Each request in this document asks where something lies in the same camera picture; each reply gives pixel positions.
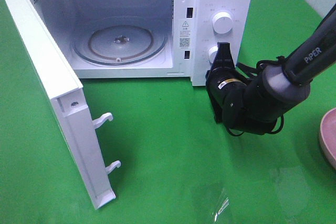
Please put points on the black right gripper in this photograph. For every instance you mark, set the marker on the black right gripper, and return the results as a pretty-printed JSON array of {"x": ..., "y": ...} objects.
[{"x": 225, "y": 87}]

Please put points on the pink round plate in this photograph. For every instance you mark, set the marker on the pink round plate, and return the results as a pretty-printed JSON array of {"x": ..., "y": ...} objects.
[{"x": 327, "y": 136}]

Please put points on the white microwave door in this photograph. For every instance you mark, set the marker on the white microwave door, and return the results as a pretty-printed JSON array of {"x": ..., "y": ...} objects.
[{"x": 65, "y": 93}]

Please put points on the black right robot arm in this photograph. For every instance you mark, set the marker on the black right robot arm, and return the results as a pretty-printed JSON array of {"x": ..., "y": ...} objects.
[{"x": 254, "y": 100}]

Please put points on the lower white microwave knob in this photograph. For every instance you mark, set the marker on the lower white microwave knob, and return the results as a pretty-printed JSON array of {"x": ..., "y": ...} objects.
[{"x": 212, "y": 54}]

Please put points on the white microwave knob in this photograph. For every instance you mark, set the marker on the white microwave knob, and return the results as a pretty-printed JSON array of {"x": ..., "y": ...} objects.
[
  {"x": 222, "y": 22},
  {"x": 212, "y": 54}
]

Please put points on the upper white microwave knob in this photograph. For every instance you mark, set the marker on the upper white microwave knob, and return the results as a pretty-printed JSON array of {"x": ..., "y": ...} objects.
[{"x": 222, "y": 22}]

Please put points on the glass microwave turntable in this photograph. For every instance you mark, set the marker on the glass microwave turntable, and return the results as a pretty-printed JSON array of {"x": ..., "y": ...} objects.
[{"x": 121, "y": 40}]

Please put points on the white microwave oven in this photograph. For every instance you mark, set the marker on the white microwave oven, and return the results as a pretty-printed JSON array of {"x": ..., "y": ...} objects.
[{"x": 185, "y": 53}]

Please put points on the clear tape patch right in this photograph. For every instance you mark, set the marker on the clear tape patch right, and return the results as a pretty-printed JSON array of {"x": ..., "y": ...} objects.
[{"x": 291, "y": 188}]

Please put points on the clear tape patch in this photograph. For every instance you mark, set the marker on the clear tape patch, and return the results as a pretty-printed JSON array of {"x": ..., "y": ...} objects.
[
  {"x": 291, "y": 188},
  {"x": 211, "y": 203}
]

